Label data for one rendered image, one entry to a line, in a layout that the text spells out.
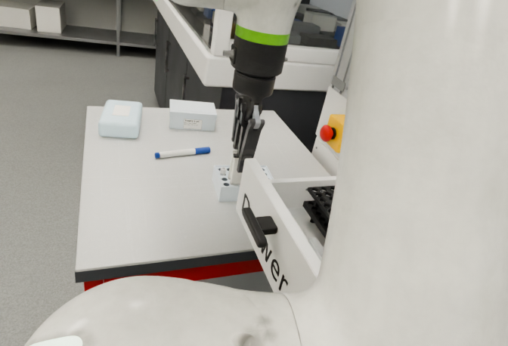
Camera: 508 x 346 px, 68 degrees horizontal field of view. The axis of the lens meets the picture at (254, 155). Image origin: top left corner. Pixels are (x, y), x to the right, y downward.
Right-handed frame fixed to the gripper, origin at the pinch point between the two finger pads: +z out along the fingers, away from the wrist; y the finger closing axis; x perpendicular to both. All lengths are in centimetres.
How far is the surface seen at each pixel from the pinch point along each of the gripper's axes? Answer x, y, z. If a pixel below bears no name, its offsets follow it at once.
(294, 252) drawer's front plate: -1.4, 31.9, -7.7
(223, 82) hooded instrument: 8, -55, 2
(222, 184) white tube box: -2.8, 0.1, 4.2
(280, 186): 3.4, 13.7, -4.9
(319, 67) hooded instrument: 42, -58, -6
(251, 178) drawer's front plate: -2.6, 15.2, -7.5
